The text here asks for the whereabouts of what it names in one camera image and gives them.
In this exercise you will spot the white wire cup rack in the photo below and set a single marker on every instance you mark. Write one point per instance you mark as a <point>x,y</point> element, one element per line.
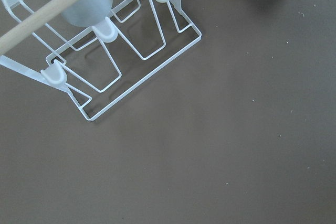
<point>56,73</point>

